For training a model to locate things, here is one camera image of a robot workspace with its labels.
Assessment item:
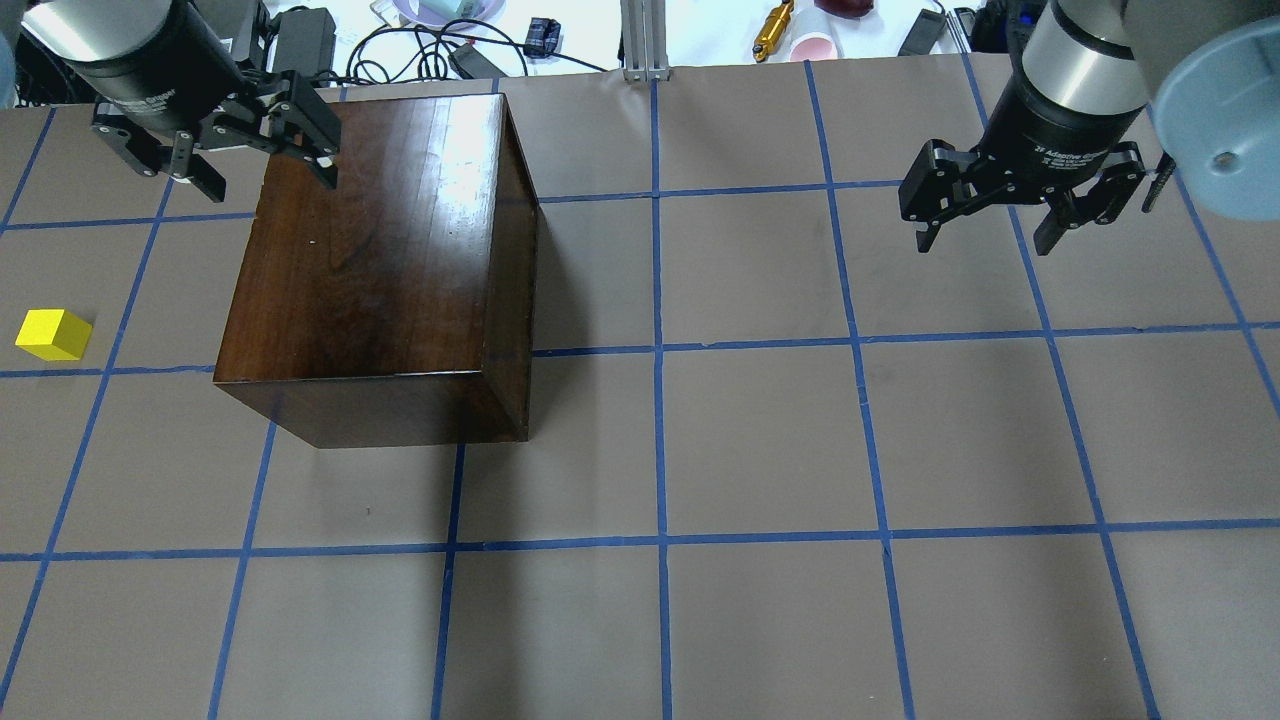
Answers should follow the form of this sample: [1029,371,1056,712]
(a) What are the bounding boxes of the purple plate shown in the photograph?
[392,0,507,28]

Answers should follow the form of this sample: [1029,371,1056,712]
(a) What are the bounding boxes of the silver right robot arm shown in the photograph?
[899,1,1279,256]

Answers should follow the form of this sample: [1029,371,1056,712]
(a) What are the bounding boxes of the gold metal cylinder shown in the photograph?
[751,0,795,64]

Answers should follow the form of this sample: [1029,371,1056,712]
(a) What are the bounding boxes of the dark wooden drawer box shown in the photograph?
[212,94,541,448]

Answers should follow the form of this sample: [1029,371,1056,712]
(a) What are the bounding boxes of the yellow block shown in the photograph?
[14,307,93,363]

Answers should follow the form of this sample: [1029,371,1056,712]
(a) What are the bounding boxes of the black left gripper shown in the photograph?
[60,5,342,202]

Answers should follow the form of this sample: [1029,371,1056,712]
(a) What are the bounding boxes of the black power adapter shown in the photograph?
[269,6,337,79]

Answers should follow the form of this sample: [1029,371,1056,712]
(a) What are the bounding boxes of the aluminium frame post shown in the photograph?
[620,0,672,85]

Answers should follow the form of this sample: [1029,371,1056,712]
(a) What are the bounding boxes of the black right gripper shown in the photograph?
[899,70,1146,258]

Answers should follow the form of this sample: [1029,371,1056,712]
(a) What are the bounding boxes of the pink cup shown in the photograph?
[786,31,841,61]

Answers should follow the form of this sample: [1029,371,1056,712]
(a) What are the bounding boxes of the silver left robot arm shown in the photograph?
[20,1,340,202]

